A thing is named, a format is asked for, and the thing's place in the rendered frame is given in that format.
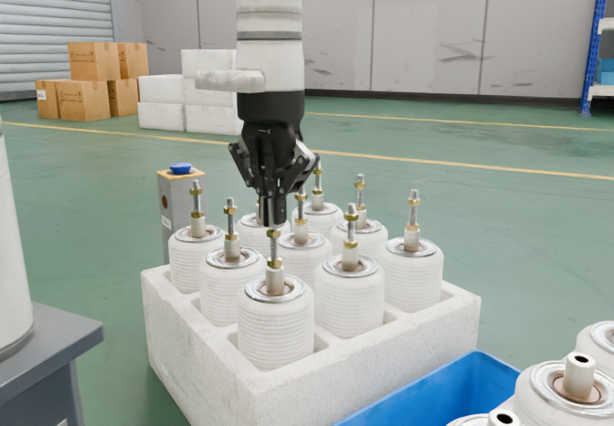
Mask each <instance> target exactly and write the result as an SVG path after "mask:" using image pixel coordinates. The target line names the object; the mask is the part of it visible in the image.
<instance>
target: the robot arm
mask: <svg viewBox="0 0 614 426"><path fill-rule="evenodd" d="M0 2H1V0H0ZM236 21H237V40H238V41H237V53H236V69H233V70H219V69H198V70H197V71H196V73H195V74H194V75H195V89H197V90H207V91H230V92H236V93H237V115H238V118H239V119H240V120H241V121H244V123H243V127H242V130H241V136H242V137H241V138H240V139H239V140H238V141H237V142H234V143H230V144H228V150H229V152H230V154H231V156H232V158H233V160H234V162H235V164H236V166H237V168H238V170H239V172H240V174H241V176H242V178H243V180H244V182H245V184H246V186H247V187H253V188H254V189H256V193H257V194H258V195H259V219H260V225H261V226H263V227H266V228H267V227H269V228H270V229H279V228H281V227H283V226H284V225H285V222H286V220H287V201H286V197H287V196H288V195H289V194H291V193H296V192H299V191H300V190H301V188H302V186H303V185H304V183H305V182H306V180H307V179H308V177H309V176H310V174H311V173H312V171H313V169H314V168H315V167H316V166H317V164H318V163H319V161H320V156H319V154H318V153H317V152H313V153H311V152H310V151H309V150H308V149H307V148H306V146H305V145H304V144H303V135H302V130H301V120H302V118H303V117H304V57H303V51H302V41H301V40H302V0H237V1H236ZM249 169H251V173H250V171H249ZM251 174H253V175H254V176H252V175H251ZM266 177H267V179H266ZM279 179H280V185H279V186H278V180H279ZM35 332H36V328H35V322H34V316H33V308H32V303H31V300H30V294H29V288H28V283H27V277H26V266H25V261H24V255H23V250H22V244H21V239H20V233H19V227H18V222H17V216H16V206H15V201H14V195H13V189H12V184H11V178H10V173H9V166H8V161H7V155H6V149H5V138H4V135H3V127H2V122H1V116H0V363H1V362H3V361H5V360H7V359H8V358H10V357H12V356H14V355H15V354H17V353H18V352H20V351H21V350H22V349H24V348H25V347H26V346H27V345H28V344H29V343H30V342H31V340H32V339H33V337H34V336H35Z"/></svg>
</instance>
